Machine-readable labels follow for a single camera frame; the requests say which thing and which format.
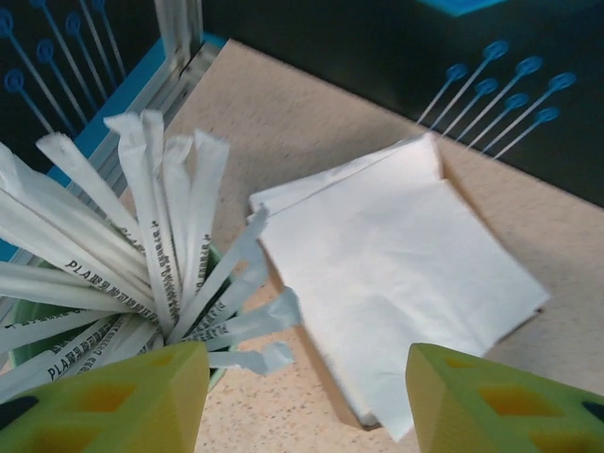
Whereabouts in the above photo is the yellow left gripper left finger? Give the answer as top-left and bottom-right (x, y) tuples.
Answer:
(0, 340), (210, 453)

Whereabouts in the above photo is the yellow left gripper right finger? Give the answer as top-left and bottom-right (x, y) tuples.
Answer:
(406, 343), (604, 453)

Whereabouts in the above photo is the white paper-wrapped straw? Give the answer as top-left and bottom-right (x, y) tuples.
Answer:
(186, 286), (303, 353)
(36, 133), (148, 259)
(181, 130), (231, 303)
(206, 342), (296, 378)
(0, 309), (124, 353)
(0, 141), (157, 303)
(188, 257), (269, 331)
(167, 205), (271, 344)
(103, 112), (166, 294)
(140, 109), (174, 265)
(0, 320), (164, 402)
(0, 261), (159, 315)
(162, 136), (195, 312)

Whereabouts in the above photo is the green straw holder cup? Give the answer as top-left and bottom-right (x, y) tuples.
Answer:
(7, 243), (232, 395)

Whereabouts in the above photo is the white paper napkin stack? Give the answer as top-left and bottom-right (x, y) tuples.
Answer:
(247, 131), (544, 428)

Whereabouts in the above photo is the blue-edged aluminium side rail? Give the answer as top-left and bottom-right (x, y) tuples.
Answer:
(75, 40), (223, 199)

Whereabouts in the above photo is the aluminium frame post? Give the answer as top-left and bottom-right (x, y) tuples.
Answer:
(153, 0), (205, 65)

